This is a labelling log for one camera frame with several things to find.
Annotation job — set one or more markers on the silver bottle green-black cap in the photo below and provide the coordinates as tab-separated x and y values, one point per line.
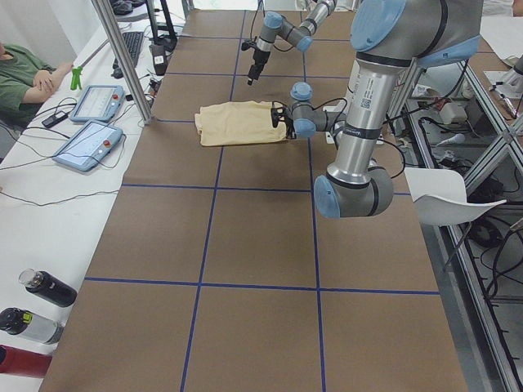
31	326

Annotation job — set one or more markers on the cream long-sleeve graphic t-shirt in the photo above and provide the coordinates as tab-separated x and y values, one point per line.
238	123

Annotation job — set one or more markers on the far blue teach pendant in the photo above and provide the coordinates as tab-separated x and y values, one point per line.
98	102

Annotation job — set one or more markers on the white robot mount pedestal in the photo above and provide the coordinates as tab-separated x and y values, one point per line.
329	106

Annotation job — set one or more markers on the red metal bottle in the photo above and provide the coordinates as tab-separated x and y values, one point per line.
20	362

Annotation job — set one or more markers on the near blue teach pendant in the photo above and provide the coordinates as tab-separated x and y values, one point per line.
88	146

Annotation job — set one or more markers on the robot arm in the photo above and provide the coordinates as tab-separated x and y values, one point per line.
387	37
276	25

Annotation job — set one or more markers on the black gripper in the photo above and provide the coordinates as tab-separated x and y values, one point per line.
258	58
287	121

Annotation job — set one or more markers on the aluminium frame post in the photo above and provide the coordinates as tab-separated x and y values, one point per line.
110	25

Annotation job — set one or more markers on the person in green shirt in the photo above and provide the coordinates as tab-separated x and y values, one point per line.
19	102

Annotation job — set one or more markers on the black keyboard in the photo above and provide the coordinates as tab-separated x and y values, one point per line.
133	41

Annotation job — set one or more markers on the person's hand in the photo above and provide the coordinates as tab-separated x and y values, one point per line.
46	82

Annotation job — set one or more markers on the green handheld tool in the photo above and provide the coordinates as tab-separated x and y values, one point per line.
76	78

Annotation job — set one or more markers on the white plastic chair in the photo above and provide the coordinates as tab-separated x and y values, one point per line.
440	197

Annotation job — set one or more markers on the black bottle clear cap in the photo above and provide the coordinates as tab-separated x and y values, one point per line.
48	287

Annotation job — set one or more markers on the blue teach pendant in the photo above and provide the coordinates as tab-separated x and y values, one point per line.
98	102
88	146

